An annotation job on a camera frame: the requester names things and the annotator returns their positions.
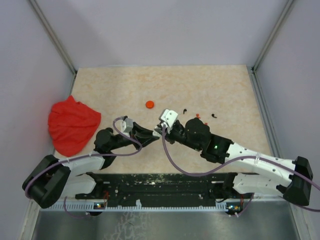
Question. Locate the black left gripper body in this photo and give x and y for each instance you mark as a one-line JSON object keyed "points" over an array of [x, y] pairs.
{"points": [[121, 140]]}

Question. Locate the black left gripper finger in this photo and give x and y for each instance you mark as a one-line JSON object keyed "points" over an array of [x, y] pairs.
{"points": [[141, 132], [145, 141]]}

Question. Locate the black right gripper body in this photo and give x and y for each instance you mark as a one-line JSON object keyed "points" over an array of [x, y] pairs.
{"points": [[178, 133]]}

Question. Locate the white round charging case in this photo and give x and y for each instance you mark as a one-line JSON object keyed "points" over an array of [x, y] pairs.
{"points": [[157, 132]]}

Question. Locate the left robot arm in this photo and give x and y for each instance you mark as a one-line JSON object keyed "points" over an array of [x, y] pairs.
{"points": [[53, 178]]}

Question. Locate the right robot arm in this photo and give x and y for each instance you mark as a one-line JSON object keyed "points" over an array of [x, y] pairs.
{"points": [[221, 150]]}

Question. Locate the red crumpled cloth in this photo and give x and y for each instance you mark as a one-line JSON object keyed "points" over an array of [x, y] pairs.
{"points": [[71, 124]]}

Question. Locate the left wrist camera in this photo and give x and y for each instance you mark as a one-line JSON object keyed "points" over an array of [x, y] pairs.
{"points": [[126, 125]]}

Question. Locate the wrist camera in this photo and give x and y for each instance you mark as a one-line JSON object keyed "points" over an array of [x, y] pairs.
{"points": [[126, 125], [167, 119]]}

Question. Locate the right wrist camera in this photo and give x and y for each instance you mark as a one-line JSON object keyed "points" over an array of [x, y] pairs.
{"points": [[167, 119]]}

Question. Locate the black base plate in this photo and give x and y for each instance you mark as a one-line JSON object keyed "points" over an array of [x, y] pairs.
{"points": [[165, 191]]}

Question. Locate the white slotted cable duct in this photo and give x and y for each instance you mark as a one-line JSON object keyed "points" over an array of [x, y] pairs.
{"points": [[97, 206]]}

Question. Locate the aluminium side rail right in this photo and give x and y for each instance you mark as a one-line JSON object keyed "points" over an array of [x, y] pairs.
{"points": [[265, 117]]}

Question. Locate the aluminium corner post left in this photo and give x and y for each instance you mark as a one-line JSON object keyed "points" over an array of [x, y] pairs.
{"points": [[52, 35]]}

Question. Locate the aluminium corner post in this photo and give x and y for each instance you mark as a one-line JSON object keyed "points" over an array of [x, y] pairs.
{"points": [[52, 35], [289, 5]]}

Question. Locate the aluminium corner post right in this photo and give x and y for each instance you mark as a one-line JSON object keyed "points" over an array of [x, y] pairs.
{"points": [[289, 5]]}

